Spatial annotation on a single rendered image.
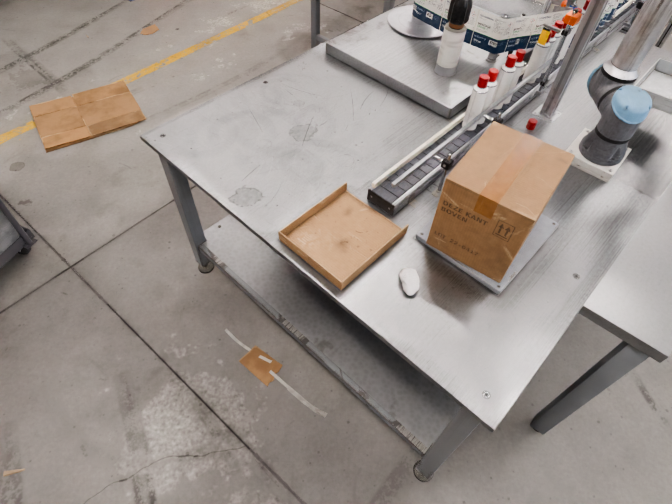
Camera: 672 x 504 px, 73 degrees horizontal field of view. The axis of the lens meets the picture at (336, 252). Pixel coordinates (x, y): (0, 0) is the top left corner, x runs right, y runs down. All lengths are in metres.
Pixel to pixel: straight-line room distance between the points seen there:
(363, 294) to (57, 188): 2.20
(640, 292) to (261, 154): 1.27
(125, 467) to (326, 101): 1.62
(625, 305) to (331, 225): 0.88
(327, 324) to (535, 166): 1.04
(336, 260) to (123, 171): 1.94
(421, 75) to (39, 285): 2.04
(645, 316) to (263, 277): 1.41
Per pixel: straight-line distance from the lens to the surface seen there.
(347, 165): 1.64
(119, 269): 2.55
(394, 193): 1.49
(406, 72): 2.05
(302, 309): 1.97
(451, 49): 2.01
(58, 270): 2.68
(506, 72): 1.85
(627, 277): 1.61
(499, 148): 1.35
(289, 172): 1.61
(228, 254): 2.17
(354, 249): 1.38
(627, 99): 1.78
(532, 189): 1.26
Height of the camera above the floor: 1.92
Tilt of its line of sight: 53 degrees down
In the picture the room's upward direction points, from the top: 3 degrees clockwise
